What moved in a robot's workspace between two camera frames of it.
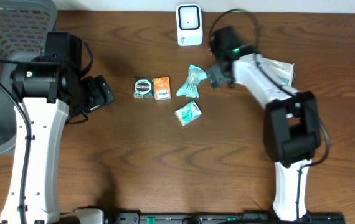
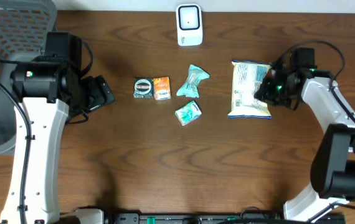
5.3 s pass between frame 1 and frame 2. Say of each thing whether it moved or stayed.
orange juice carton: stayed
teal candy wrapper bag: stayed
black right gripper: moved
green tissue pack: stayed
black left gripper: stayed
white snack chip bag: moved
